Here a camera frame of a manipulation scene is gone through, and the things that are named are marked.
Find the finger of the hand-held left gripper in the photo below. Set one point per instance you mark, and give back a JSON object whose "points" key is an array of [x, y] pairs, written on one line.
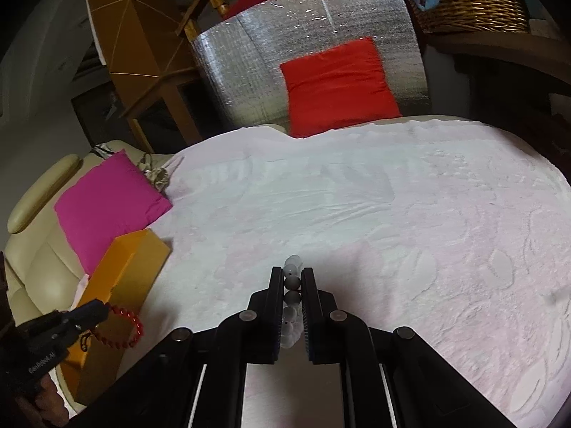
{"points": [[80, 327], [89, 308]]}

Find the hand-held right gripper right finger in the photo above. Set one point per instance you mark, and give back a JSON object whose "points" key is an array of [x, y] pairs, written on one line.
{"points": [[312, 321]]}

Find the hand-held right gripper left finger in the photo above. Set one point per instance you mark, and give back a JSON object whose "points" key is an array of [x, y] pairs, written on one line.
{"points": [[273, 321]]}

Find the orange box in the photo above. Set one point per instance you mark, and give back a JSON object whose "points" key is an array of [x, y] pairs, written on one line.
{"points": [[125, 267]]}

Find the person's left hand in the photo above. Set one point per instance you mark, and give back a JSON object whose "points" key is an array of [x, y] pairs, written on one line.
{"points": [[51, 399]]}

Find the beige leather armchair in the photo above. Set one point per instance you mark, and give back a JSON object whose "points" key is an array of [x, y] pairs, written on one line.
{"points": [[31, 240]]}

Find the magenta pillow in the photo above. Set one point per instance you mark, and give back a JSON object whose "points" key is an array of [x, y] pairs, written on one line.
{"points": [[107, 214]]}

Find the white fluffy blanket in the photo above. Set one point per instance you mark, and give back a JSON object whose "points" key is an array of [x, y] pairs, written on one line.
{"points": [[379, 232]]}

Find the red pillow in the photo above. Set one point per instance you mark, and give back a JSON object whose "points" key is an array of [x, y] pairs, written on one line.
{"points": [[341, 87]]}

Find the silver foil insulation panel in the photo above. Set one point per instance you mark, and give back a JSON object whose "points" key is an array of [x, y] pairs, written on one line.
{"points": [[250, 76]]}

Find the yellow wooden stand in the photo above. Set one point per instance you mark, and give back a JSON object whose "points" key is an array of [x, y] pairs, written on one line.
{"points": [[142, 53]]}

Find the curved wooden shelf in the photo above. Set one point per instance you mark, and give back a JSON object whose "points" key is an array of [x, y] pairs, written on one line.
{"points": [[504, 58]]}

